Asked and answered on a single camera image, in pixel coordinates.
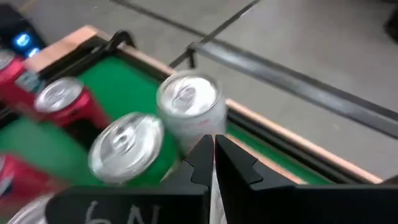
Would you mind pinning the green table mat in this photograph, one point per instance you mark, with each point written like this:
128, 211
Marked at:
124, 87

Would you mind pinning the white and red soda can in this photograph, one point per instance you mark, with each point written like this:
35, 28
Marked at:
189, 99

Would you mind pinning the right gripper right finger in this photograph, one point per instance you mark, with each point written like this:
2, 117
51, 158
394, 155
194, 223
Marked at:
248, 199

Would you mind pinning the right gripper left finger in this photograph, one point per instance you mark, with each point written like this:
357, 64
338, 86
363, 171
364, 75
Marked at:
186, 193

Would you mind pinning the green lemon-lime soda can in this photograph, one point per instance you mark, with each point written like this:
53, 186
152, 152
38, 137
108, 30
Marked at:
124, 146

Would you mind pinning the black box with blue light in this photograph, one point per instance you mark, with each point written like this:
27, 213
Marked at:
9, 25

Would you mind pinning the dark red black soda can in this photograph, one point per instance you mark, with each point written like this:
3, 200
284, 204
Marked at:
59, 95

